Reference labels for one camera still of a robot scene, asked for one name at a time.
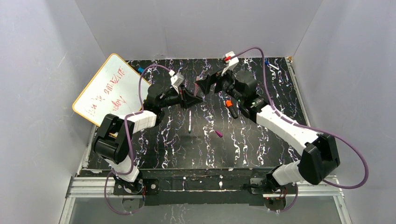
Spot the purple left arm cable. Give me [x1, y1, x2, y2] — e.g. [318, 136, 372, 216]
[103, 64, 176, 216]

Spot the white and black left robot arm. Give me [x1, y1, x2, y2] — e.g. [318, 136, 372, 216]
[92, 84, 203, 194]

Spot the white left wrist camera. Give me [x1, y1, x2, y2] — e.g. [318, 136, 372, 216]
[169, 70, 184, 93]

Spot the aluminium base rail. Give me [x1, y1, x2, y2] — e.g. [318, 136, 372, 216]
[66, 177, 344, 198]

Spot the yellow framed whiteboard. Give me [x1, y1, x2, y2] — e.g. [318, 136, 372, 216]
[72, 53, 150, 126]

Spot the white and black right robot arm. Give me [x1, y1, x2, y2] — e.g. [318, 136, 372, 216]
[196, 70, 340, 191]

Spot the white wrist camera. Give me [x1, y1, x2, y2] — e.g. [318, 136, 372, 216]
[221, 51, 239, 76]
[169, 70, 184, 93]

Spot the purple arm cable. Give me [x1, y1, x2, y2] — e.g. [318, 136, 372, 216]
[103, 64, 176, 216]
[230, 47, 369, 213]

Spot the magenta pen cap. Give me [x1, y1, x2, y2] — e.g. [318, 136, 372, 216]
[215, 130, 223, 138]

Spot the black orange highlighter marker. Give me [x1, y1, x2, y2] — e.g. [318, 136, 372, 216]
[225, 100, 239, 119]

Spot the white green thin pen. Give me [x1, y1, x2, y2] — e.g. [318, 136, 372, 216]
[188, 110, 192, 133]

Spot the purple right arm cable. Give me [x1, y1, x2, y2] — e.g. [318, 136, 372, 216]
[230, 47, 369, 213]

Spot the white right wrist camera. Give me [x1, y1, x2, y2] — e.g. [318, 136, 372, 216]
[221, 51, 239, 76]

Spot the white blue marker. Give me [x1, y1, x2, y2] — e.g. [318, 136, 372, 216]
[264, 61, 279, 70]

